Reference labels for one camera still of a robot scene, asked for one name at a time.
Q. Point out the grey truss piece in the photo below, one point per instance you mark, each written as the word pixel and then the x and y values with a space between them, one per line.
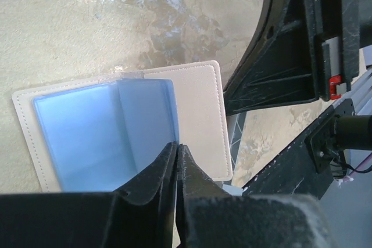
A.
pixel 235 125

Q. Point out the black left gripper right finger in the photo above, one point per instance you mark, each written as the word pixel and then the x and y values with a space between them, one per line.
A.
pixel 208 216

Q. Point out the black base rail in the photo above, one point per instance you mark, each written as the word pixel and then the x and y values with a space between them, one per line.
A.
pixel 293 170

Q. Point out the beige card holder wallet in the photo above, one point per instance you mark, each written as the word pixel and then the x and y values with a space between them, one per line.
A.
pixel 97 133

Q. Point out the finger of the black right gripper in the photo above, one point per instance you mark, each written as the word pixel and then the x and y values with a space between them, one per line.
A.
pixel 279 66

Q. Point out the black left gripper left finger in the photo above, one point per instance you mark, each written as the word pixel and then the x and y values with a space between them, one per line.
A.
pixel 140 213

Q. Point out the aluminium frame rail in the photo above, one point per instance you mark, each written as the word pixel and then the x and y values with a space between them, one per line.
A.
pixel 361 94

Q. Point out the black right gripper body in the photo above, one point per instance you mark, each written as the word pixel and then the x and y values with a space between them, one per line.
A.
pixel 343 27

